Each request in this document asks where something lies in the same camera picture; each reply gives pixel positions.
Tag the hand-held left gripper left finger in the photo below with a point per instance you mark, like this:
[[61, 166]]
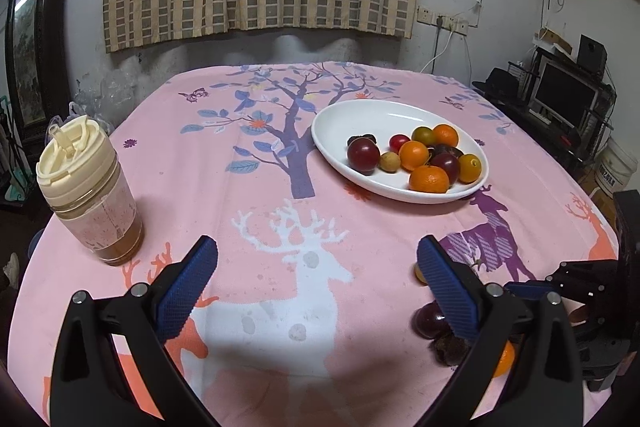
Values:
[[187, 289]]

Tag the clear cup with cream lid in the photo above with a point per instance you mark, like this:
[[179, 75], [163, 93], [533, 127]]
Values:
[[85, 187]]

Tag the red cherry tomato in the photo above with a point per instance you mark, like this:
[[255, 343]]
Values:
[[398, 142]]

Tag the white plastic bucket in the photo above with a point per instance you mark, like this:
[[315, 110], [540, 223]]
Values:
[[615, 167]]

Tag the black speaker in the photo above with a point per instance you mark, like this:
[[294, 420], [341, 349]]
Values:
[[592, 54]]

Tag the tan longan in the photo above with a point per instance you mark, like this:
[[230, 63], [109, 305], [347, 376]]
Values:
[[389, 161]]

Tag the white oval plate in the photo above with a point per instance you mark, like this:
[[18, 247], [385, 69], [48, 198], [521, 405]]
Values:
[[350, 122]]

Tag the black metal rack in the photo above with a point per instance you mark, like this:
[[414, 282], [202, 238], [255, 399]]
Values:
[[590, 137]]

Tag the dark wood framed painting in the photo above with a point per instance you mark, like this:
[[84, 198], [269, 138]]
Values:
[[30, 47]]

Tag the cardboard box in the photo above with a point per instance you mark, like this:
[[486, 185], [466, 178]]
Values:
[[555, 39]]

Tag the green orange mandarin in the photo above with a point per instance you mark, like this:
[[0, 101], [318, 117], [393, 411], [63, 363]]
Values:
[[423, 136]]

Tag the white wall outlets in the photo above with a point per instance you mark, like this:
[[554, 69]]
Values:
[[425, 14]]

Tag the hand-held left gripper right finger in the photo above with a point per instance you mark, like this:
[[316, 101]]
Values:
[[447, 289]]

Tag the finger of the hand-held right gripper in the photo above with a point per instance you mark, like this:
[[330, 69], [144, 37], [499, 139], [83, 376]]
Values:
[[580, 277], [530, 290]]

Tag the dark purple plum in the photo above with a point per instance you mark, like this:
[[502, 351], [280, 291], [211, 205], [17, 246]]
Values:
[[446, 166], [427, 319], [446, 150]]

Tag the pink deer print tablecloth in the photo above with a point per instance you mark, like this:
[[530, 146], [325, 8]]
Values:
[[250, 187]]

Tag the yellow orange kumquat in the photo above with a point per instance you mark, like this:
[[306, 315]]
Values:
[[470, 168]]

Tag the clear plastic bags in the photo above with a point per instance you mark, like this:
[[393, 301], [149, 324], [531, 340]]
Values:
[[105, 89]]

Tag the wrinkled dark brown passion fruit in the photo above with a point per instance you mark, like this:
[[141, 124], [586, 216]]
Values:
[[361, 138], [450, 349]]

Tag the computer monitor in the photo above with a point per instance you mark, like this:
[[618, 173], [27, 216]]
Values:
[[565, 99]]

